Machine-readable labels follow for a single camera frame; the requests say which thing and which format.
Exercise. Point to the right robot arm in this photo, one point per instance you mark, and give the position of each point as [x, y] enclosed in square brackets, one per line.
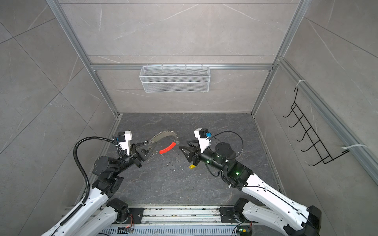
[279, 212]

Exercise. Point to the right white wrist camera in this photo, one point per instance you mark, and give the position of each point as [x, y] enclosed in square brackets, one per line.
[203, 135]

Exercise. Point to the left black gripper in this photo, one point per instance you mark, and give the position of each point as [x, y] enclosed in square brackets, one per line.
[136, 157]

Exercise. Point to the white wire mesh basket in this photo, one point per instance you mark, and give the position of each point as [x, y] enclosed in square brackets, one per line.
[179, 78]

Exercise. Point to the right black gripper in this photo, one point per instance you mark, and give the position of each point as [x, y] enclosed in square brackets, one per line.
[194, 155]

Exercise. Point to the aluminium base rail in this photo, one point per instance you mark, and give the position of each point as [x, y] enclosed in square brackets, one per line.
[183, 221]

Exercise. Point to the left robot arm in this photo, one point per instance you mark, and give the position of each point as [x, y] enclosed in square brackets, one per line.
[94, 191]

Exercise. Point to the black wire hook rack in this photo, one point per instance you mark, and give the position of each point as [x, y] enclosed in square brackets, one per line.
[309, 133]

